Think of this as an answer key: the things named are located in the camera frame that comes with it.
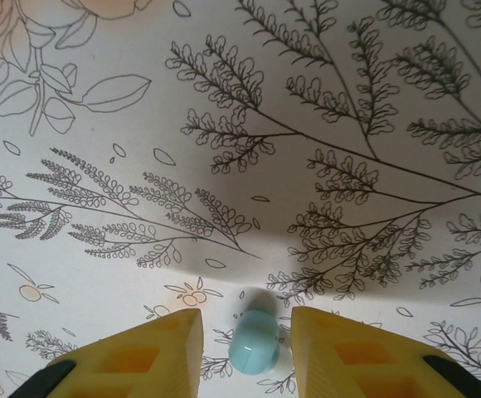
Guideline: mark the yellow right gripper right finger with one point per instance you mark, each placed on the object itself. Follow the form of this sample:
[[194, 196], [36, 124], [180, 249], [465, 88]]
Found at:
[[348, 360]]

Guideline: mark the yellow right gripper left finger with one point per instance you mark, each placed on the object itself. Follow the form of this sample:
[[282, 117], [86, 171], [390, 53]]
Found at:
[[141, 360]]

